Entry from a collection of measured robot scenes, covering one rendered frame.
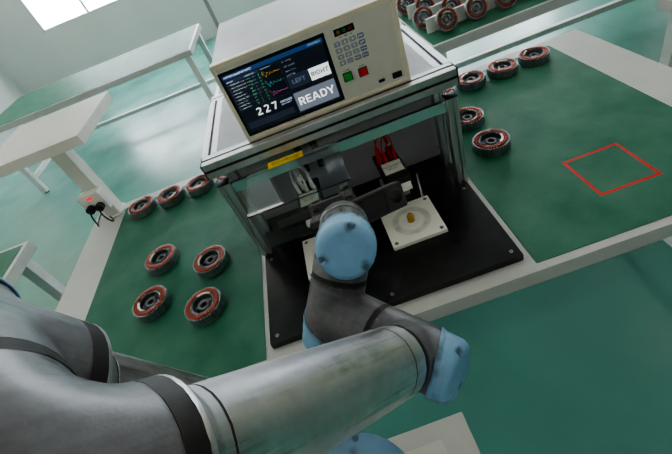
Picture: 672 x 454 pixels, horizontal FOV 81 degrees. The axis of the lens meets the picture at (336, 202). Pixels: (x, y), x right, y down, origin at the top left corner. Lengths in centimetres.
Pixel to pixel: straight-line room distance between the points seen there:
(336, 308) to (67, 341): 30
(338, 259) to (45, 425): 33
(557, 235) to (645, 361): 81
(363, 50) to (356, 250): 61
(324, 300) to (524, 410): 124
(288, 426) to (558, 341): 157
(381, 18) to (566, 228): 66
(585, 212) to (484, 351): 80
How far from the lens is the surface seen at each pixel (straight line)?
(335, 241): 47
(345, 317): 51
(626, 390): 175
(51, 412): 22
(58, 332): 33
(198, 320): 118
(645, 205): 120
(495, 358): 175
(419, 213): 113
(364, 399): 35
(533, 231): 111
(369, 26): 98
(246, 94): 99
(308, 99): 100
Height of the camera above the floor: 157
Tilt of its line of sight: 39 degrees down
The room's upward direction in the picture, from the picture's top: 23 degrees counter-clockwise
